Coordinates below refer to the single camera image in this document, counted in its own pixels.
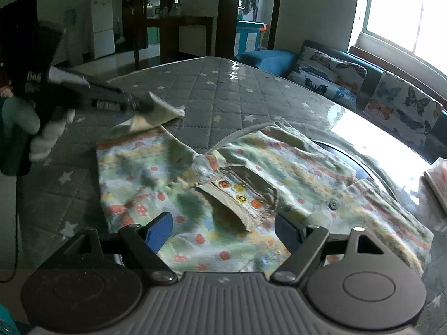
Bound round black cooktop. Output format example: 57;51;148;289
307;139;402;203

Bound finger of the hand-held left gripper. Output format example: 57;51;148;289
83;90;155;114
49;67;125;95

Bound flat butterfly print cushion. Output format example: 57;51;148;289
286;66;358;109

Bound large butterfly print cushion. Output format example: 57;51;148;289
363;71;444;147

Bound dark wooden shelf cabinet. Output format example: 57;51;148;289
122;0;182;51

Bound blue cabinet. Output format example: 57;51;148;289
235;20;268;54

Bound small butterfly print cushion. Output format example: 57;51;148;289
298;46;368;93

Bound blue sofa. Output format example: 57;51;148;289
233;40;447;164

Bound white refrigerator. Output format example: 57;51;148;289
90;0;116;60

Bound hanging clothes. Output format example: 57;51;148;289
241;0;261;16

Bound folded pink garment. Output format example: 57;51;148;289
417;157;447;233

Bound grey quilted star table cover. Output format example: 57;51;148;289
0;56;447;335

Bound window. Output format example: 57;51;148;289
349;0;447;77

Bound dark wooden door frame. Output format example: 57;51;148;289
218;0;284;60

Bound person's left hand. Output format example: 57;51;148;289
0;96;76;163

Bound black cable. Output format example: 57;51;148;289
0;213;22;285

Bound green patterned child's shirt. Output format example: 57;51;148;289
95;91;434;274

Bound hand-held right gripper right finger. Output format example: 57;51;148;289
270;213;416;285

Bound dark wooden counter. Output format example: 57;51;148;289
134;16;214;70

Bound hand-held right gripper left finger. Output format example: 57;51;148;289
35;212;179;285

